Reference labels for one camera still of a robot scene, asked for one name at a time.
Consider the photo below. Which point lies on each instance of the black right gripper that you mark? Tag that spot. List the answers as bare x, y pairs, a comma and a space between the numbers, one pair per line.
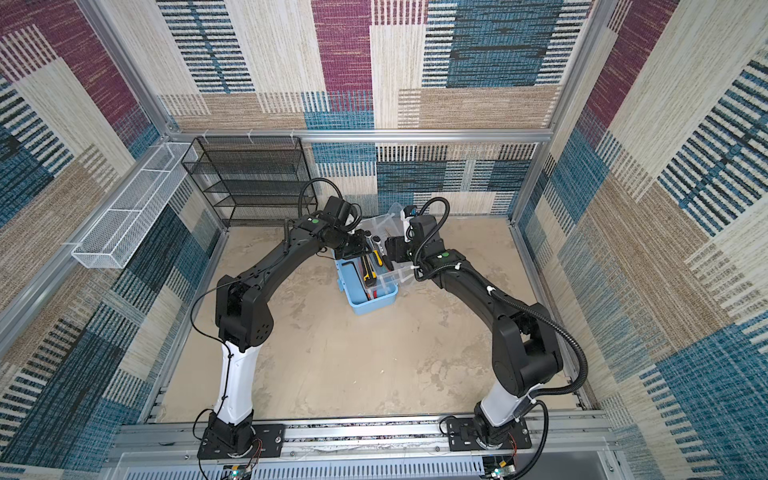
395, 247

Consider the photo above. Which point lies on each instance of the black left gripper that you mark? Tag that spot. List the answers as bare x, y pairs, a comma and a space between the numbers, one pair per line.
360, 249

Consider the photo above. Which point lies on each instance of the yellow black ratchet wrench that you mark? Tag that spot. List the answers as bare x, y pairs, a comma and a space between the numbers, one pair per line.
379, 250

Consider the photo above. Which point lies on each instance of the blue toolbox with clear lid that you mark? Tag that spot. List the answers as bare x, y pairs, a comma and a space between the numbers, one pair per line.
389, 277

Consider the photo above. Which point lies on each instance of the yellow black utility knife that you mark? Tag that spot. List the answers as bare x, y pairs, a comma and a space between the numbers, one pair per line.
368, 271

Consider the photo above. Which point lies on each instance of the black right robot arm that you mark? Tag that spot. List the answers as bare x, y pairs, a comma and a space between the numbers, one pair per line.
531, 354

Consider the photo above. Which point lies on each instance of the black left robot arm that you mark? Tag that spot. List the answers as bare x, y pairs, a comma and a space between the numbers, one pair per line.
244, 321

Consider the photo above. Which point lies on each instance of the black mesh shelf rack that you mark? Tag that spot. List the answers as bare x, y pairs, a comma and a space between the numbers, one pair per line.
251, 181

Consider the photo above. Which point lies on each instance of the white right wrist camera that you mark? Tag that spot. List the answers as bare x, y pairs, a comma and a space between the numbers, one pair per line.
408, 212

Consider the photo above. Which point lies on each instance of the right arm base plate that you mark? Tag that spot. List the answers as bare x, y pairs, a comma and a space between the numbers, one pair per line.
475, 434

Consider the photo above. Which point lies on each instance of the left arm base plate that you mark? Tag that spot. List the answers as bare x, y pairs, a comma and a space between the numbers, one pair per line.
242, 442

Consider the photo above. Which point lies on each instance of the white wire mesh basket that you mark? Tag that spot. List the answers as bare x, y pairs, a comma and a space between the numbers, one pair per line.
116, 236

